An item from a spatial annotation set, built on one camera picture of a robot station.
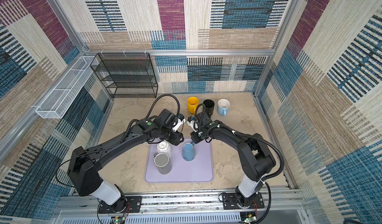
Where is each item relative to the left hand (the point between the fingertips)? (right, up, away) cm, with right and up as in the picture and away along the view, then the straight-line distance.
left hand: (181, 137), depth 80 cm
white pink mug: (-9, -5, +1) cm, 10 cm away
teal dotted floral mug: (+4, -7, 0) cm, 8 cm away
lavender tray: (+11, -19, +5) cm, 22 cm away
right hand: (+8, -3, +10) cm, 13 cm away
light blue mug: (+26, +17, +20) cm, 37 cm away
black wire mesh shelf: (-42, +40, +30) cm, 66 cm away
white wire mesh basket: (-58, +19, -8) cm, 62 cm away
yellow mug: (+6, +19, +24) cm, 31 cm away
